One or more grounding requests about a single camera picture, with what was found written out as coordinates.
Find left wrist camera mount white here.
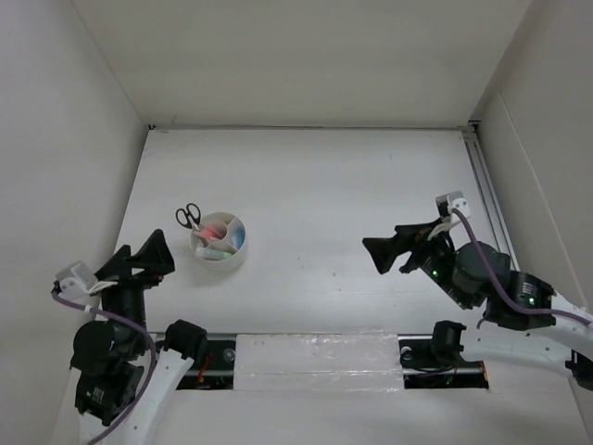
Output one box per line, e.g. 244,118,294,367
56,261,114,300

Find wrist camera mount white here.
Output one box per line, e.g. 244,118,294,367
56,261,114,300
427,191,471,240

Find aluminium rail right side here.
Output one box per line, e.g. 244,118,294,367
462,121,518,269

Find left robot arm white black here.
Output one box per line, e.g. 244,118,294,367
70,229,208,444

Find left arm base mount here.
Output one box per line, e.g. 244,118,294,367
177,334,236,390

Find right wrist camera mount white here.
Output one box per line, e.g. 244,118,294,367
427,191,471,240

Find white round divided organizer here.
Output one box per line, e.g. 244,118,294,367
190,212,248,273

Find black handled scissors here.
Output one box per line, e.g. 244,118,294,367
175,203,201,231

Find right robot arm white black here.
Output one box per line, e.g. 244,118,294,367
362,222,592,389

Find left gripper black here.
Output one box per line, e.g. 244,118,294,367
91,226,175,350

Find thin red pen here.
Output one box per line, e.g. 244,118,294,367
196,224,227,240

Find green highlighter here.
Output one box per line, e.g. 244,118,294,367
195,247,233,261

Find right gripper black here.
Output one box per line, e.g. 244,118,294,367
361,216,473,310

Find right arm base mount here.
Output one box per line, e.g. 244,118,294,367
398,335,489,390

